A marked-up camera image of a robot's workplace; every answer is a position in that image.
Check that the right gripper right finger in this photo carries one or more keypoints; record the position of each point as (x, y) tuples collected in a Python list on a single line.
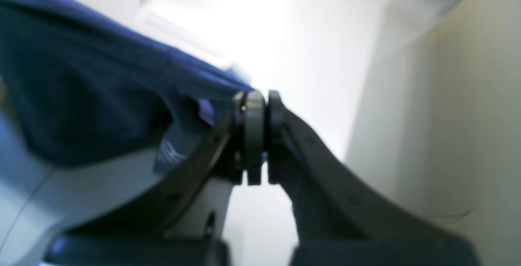
[(340, 220)]

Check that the blue grey t-shirt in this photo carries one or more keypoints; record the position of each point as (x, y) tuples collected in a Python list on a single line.
[(87, 88)]

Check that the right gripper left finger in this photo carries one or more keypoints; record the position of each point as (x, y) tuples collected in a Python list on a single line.
[(178, 222)]

